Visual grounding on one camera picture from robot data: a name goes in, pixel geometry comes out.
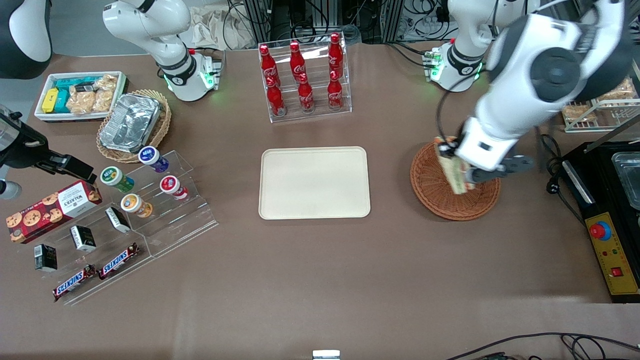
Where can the brown wicker basket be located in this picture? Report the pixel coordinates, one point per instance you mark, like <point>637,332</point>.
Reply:
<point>440,200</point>

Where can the white crumpled plastic sheet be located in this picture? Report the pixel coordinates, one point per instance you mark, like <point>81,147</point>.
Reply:
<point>215,25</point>

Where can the clear acrylic stepped gum stand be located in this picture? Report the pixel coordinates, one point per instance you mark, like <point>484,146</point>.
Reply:
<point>200,220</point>

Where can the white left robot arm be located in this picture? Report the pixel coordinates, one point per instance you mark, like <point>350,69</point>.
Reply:
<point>550,75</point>

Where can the white plastic bin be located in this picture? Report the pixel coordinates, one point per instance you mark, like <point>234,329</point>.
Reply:
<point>42,116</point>

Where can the steel pan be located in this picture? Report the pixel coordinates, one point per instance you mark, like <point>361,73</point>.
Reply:
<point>629,180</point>

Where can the clear bag of cookies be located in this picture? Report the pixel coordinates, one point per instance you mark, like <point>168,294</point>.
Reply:
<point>620,93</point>
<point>577,111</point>
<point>107,81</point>
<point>80,102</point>
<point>103,100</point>

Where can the red tartan Walkers shortbread box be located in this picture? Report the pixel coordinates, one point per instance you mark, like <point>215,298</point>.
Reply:
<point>50,210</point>

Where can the cream plastic tray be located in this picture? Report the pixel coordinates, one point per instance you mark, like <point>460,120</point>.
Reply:
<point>315,182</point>

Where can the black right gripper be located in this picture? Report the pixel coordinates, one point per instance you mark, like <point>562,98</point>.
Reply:
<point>31,150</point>

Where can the clear acrylic stepped snack stand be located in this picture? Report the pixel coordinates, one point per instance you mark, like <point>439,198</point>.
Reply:
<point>100,236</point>

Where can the Snickers chocolate bar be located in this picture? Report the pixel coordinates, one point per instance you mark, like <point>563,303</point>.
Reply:
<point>74,282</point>
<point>119,261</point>

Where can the small white device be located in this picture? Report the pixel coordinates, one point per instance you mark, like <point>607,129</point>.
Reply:
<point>326,354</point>

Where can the sandwich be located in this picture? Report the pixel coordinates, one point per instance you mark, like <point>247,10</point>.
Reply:
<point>452,172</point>

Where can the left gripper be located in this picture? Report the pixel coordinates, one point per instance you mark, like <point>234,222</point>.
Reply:
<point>450,150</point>

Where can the red gum jar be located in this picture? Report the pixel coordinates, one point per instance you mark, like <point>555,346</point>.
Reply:
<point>173,187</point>

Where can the clear acrylic bottle rack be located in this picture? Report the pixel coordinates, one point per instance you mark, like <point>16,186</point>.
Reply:
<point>316,66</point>

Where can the black control box yellow panel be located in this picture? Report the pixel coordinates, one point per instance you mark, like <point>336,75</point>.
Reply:
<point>612,265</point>

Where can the light wicker basket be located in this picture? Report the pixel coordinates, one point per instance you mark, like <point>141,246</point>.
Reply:
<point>164,125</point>

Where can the purple gum jar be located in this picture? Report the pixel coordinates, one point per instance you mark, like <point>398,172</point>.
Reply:
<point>152,159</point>

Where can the orange gum jar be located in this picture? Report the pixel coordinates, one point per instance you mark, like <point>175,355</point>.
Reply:
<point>135,205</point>

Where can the grey cylindrical knob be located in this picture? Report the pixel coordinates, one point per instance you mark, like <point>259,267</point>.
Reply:
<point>7,190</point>

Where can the red cola bottle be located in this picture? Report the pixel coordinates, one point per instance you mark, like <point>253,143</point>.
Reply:
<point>305,92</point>
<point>334,90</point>
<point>335,54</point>
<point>275,97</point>
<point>268,62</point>
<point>298,60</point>

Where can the green gum jar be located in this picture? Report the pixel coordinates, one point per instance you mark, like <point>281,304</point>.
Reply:
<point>116,178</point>

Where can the aluminium foil container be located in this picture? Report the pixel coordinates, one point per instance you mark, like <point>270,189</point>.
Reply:
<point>132,122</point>

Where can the yellow snack pack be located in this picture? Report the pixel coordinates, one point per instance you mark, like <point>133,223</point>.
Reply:
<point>50,100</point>

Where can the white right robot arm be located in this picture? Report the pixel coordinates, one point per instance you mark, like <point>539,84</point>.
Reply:
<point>150,20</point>

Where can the teal snack pack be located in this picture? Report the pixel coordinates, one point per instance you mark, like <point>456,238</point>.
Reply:
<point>75,82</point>
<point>63,101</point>

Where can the small black carton box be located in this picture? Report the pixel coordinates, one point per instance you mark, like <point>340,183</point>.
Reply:
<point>45,257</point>
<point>82,238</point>
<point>118,220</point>

